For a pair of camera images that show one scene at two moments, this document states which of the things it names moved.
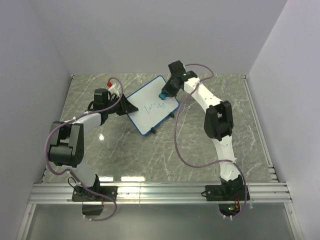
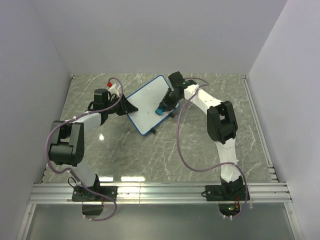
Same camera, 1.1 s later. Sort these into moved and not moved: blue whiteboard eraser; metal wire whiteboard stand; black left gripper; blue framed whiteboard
Moved: blue whiteboard eraser
Not moved: metal wire whiteboard stand; black left gripper; blue framed whiteboard
